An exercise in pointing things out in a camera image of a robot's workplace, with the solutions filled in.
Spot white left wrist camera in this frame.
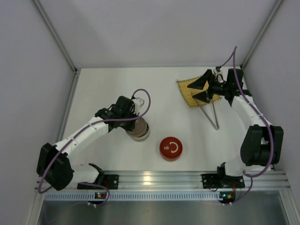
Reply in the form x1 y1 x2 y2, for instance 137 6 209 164
132 97 145 115

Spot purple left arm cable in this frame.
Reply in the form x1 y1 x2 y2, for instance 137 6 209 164
37 88 152 207

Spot grey round lid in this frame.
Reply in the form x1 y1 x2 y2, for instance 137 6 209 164
126 118 148 137

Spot red-banded steel bowl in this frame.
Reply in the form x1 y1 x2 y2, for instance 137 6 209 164
161 155 180 162

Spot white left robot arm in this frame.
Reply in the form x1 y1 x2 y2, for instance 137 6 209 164
37 96 144 191

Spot slotted cable duct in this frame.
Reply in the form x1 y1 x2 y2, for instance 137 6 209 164
44 191 233 202

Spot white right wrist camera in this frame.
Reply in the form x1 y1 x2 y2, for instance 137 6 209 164
213 67 224 82

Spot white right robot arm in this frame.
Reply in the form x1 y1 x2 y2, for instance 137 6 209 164
187 67 284 177

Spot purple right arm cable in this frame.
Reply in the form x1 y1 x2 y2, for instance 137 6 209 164
214 45 275 207

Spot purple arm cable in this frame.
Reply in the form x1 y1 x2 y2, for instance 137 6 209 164
214 45 275 207
37 88 152 207

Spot aluminium front rail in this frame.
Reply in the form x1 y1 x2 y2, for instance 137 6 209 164
35 170 291 191

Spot bamboo mat tray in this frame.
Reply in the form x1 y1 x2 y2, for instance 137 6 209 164
176 76 209 108

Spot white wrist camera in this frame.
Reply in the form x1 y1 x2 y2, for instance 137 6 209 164
213 67 224 82
132 97 145 115

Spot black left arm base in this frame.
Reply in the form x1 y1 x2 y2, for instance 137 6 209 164
77 174 119 190

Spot red round lid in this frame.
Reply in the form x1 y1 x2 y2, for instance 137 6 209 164
159 136 183 158

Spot grey-banded steel bowl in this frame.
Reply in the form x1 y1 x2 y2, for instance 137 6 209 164
131 130 150 142

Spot steel serving tongs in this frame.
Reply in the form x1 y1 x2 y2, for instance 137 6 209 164
191 91 220 130

